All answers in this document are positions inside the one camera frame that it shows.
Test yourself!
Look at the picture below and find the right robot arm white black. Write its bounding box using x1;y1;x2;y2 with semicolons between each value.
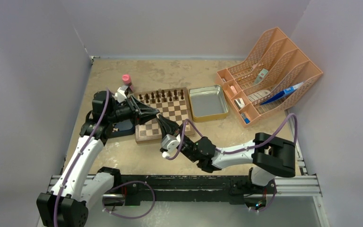
156;113;298;192

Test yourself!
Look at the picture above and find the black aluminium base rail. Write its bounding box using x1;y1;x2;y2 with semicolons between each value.
62;170;321;209

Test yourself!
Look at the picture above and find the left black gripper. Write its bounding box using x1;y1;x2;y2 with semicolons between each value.
107;96;159;125

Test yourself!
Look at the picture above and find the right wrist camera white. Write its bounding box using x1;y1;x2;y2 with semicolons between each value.
160;134;181;159

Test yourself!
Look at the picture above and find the blue grey marker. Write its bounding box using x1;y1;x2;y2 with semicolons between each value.
241;113;250;124

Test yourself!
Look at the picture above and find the dark blue tin lid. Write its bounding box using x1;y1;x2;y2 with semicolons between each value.
110;120;135;138

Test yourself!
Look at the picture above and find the white stapler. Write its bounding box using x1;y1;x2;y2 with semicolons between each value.
234;98;246;110

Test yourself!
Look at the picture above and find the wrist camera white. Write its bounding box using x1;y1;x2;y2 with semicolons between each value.
160;134;181;159
114;85;130;103

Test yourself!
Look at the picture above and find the wooden chess board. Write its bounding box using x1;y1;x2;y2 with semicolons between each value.
134;87;192;143

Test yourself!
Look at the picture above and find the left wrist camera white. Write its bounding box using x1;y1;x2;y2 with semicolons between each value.
114;85;130;103

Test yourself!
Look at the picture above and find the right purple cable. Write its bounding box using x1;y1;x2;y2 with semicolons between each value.
165;113;299;214

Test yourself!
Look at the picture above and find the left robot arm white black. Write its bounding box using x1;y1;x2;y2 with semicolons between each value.
36;90;159;227

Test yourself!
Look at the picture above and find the pink eraser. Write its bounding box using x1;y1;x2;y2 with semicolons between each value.
230;85;238;95

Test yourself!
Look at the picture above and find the gold metal tin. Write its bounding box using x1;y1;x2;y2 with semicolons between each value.
189;85;229;122

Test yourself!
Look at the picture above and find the purple cable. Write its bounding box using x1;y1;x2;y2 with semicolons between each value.
53;88;112;227
165;113;299;214

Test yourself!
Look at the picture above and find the orange plastic file organizer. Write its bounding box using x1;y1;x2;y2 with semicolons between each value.
216;27;323;127

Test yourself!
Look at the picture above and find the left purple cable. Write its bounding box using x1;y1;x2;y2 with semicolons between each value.
53;88;112;227

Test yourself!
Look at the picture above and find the pink capped bottle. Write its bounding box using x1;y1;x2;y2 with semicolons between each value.
122;74;134;92

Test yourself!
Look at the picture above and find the white card pack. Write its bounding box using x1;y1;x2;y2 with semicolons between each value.
254;68;268;85

